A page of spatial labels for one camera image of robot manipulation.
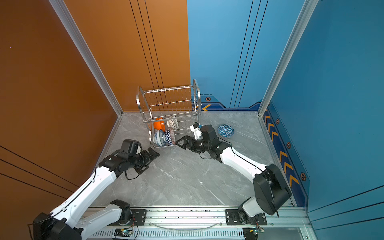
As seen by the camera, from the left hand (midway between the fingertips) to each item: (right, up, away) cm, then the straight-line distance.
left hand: (156, 157), depth 80 cm
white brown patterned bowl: (+6, +19, +17) cm, 26 cm away
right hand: (+13, +7, -2) cm, 15 cm away
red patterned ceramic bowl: (+6, +11, +9) cm, 15 cm away
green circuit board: (-14, -34, -9) cm, 38 cm away
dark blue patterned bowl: (+43, +13, +26) cm, 52 cm away
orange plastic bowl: (-3, +18, +17) cm, 24 cm away
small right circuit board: (+50, -32, -10) cm, 60 cm away
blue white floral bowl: (-1, +10, +9) cm, 14 cm away
